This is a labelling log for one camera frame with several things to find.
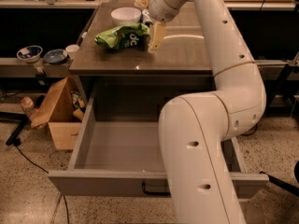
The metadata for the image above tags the blue grey bowl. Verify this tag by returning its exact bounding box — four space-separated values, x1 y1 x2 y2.
43 49 68 64

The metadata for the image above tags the black stand leg left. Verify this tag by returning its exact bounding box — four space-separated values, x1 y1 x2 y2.
0 112 29 147

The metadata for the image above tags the black stand leg right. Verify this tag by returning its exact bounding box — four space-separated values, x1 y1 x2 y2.
267 175 299 197

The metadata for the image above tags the silver drink can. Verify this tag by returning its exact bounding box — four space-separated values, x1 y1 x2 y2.
141 9 153 26

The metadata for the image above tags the black floor cable left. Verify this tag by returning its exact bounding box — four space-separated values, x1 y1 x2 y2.
12 138 70 224

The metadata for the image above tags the green rice chip bag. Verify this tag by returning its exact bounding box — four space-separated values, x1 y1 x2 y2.
94 23 150 50

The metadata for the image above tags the black stand leg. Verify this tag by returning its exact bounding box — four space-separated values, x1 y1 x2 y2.
267 175 299 197
0 112 29 147

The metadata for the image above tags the black cable right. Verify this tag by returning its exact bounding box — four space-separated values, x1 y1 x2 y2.
241 123 260 137

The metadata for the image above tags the blue white patterned bowl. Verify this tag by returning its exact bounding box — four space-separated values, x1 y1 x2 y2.
17 45 43 63

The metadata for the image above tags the grey open top drawer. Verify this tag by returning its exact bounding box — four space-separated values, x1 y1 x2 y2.
49 82 268 199

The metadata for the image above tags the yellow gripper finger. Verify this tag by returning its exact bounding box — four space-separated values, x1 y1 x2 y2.
148 21 166 53
134 0 150 9

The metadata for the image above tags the cardboard box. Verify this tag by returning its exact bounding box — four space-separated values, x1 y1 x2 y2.
31 77 83 150

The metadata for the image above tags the black drawer handle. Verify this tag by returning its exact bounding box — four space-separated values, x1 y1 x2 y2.
142 182 170 196

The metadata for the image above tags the small white cup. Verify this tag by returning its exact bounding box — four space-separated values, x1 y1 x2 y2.
65 44 79 60

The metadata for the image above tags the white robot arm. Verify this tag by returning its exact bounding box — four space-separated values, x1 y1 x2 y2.
148 0 266 224

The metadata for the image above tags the grey cabinet with brown top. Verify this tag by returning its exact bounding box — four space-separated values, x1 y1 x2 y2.
68 1 219 123

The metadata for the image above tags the plastic bottle on floor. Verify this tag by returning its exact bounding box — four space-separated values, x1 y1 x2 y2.
21 96 38 120

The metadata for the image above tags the grey side shelf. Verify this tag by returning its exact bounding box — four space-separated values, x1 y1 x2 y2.
0 58 69 77

